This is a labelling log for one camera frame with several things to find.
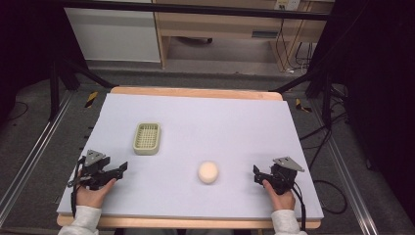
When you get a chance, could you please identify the person's right hand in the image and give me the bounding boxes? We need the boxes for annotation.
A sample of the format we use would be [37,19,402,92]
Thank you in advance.
[262,179,297,212]

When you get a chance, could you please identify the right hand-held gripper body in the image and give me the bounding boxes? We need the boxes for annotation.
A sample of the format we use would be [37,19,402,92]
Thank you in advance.
[268,156,306,196]

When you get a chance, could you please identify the white power strip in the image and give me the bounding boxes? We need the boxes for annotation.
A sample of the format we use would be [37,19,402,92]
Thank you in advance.
[274,0,300,12]

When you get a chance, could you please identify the hanging desk cables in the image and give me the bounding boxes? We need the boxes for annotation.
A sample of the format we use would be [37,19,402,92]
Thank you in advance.
[274,18,315,73]

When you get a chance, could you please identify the metal floor rail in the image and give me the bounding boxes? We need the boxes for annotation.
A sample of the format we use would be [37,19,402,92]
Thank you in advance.
[0,89,75,227]
[309,97,383,235]

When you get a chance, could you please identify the yellow black striped tape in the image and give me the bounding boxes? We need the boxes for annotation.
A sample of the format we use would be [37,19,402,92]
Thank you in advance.
[84,90,100,110]
[295,97,313,115]

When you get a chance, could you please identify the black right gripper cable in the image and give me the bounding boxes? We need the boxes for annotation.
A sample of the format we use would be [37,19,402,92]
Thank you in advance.
[282,172,307,232]

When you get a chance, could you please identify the white foam mat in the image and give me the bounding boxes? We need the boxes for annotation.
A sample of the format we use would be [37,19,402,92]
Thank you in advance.
[56,92,325,220]

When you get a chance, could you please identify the round cream soap bar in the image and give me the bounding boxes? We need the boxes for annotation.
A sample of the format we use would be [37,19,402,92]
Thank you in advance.
[197,160,220,185]

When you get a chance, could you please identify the pale green soap dish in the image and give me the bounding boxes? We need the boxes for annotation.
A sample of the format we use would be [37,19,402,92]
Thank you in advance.
[132,121,161,157]

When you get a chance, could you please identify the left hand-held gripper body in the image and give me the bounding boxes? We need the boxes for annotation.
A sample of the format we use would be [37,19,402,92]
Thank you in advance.
[67,149,113,191]

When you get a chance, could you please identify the black horizontal frame bar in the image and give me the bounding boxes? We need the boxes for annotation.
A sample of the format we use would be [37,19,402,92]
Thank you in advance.
[48,0,331,22]

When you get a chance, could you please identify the dark curtain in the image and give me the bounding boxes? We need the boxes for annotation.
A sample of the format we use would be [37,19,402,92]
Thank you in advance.
[309,0,415,226]
[0,0,86,125]

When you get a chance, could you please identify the wooden table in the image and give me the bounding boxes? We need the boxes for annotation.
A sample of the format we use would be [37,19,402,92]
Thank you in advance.
[56,85,323,230]

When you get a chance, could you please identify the person's left hand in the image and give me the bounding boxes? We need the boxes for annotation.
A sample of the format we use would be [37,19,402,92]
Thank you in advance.
[75,177,117,210]

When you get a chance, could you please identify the black floor cable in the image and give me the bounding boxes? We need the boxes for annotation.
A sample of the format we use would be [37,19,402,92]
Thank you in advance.
[299,111,349,215]

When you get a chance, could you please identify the black metal stand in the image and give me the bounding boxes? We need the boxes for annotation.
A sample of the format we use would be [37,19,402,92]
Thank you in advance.
[268,67,335,129]
[48,55,118,122]

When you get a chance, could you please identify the white cabinet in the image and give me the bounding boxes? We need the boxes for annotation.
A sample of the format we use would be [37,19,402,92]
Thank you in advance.
[64,0,161,64]

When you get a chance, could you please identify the light wooden desk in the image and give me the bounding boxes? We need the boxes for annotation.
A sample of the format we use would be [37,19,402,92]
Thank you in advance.
[152,0,335,71]

